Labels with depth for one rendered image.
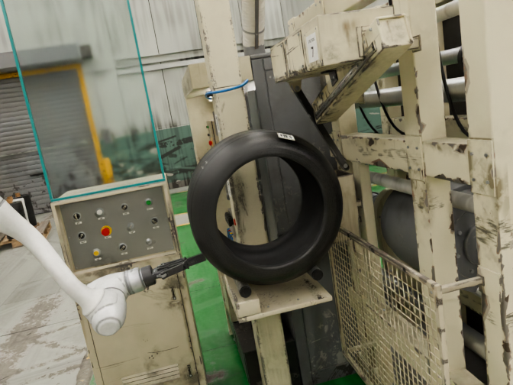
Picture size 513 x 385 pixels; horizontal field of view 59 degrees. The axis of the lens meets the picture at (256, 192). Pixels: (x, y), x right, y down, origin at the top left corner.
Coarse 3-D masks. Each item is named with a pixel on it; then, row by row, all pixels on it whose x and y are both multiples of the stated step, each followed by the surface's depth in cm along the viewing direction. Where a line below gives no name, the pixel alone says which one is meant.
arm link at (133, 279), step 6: (126, 270) 165; (132, 270) 164; (138, 270) 164; (126, 276) 162; (132, 276) 162; (138, 276) 162; (126, 282) 161; (132, 282) 162; (138, 282) 162; (132, 288) 162; (138, 288) 163; (144, 288) 165
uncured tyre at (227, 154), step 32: (224, 160) 155; (288, 160) 187; (320, 160) 162; (192, 192) 159; (320, 192) 188; (192, 224) 159; (320, 224) 186; (224, 256) 159; (256, 256) 190; (288, 256) 189; (320, 256) 167
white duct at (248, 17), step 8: (248, 0) 225; (264, 0) 229; (248, 8) 228; (264, 8) 232; (248, 16) 231; (264, 16) 235; (248, 24) 235; (264, 24) 240; (248, 32) 238; (248, 40) 242
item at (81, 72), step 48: (0, 0) 199; (48, 0) 203; (96, 0) 207; (48, 48) 206; (96, 48) 210; (48, 96) 209; (96, 96) 213; (144, 96) 218; (48, 144) 212; (96, 144) 217; (144, 144) 221; (48, 192) 215; (96, 192) 219
